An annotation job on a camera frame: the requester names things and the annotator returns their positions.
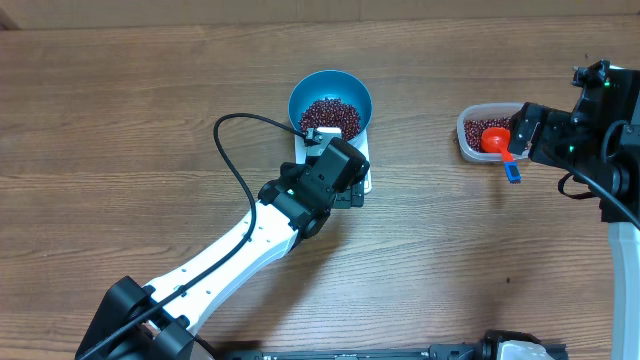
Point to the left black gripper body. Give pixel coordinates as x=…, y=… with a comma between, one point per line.
x=353, y=198

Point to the red measuring scoop blue handle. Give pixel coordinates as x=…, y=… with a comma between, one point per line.
x=496, y=140

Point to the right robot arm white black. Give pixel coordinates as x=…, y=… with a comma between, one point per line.
x=597, y=144

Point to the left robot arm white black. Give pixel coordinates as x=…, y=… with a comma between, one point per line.
x=161, y=319

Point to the red beans in bowl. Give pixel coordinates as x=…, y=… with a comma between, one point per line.
x=332, y=113

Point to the blue plastic bowl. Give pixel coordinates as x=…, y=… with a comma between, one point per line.
x=332, y=84

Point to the red adzuki beans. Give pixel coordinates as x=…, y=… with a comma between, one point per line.
x=473, y=130

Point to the clear plastic container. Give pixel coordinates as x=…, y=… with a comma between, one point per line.
x=484, y=111

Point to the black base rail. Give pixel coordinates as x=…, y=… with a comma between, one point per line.
x=495, y=344

